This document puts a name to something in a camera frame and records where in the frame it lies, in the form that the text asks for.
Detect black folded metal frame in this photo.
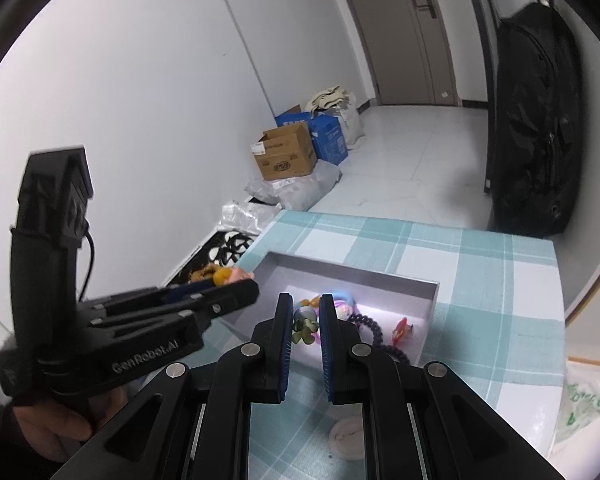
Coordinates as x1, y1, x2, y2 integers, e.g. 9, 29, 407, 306
470, 0, 500, 194

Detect tan suede boot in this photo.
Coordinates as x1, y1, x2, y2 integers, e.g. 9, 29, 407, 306
189, 263, 219, 283

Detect grey open gift box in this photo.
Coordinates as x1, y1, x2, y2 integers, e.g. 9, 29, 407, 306
222, 252, 439, 365

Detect grey door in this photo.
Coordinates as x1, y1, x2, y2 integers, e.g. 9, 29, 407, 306
347, 0, 460, 106

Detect silver plastic parcel bag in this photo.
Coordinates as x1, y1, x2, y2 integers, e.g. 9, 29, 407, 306
218, 202, 282, 236

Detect teal plaid tablecloth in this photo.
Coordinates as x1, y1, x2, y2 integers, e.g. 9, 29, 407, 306
238, 211, 566, 479

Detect grey plastic parcel bag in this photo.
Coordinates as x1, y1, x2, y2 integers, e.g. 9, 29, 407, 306
245, 160, 342, 211

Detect brown cardboard box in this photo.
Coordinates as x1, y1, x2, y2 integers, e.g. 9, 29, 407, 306
250, 122, 317, 181

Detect white green plastic bag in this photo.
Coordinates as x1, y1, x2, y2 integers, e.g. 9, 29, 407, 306
554, 362, 600, 443

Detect green flower hair clip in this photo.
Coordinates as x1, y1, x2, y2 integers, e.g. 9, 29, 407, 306
291, 318, 320, 344

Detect blue cartoon bracelet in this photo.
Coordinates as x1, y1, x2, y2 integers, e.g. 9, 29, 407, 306
299, 292, 359, 321

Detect beige tote bag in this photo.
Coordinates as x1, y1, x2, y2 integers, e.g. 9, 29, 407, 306
303, 86, 365, 151

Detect blue cardboard box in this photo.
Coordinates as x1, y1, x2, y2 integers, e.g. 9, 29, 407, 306
275, 106, 348, 166

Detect black backpack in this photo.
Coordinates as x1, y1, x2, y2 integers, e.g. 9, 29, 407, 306
491, 2, 583, 238

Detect person's left hand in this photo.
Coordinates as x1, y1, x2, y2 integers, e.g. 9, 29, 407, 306
12, 387, 128, 462

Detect red cartoon charm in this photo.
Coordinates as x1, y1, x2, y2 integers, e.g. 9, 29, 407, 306
391, 318, 414, 347

